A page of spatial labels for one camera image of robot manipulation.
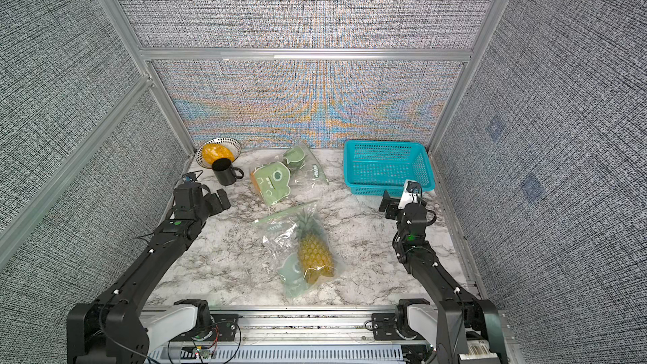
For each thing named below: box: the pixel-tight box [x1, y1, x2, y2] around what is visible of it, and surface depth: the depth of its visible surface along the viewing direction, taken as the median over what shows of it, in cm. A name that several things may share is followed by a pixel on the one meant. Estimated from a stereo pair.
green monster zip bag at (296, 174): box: [250, 144, 330, 209], surface depth 103 cm
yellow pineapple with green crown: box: [295, 208, 335, 285], surface depth 80 cm
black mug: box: [211, 157, 245, 187], surface depth 108 cm
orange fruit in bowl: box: [201, 143, 236, 165], surface depth 112 cm
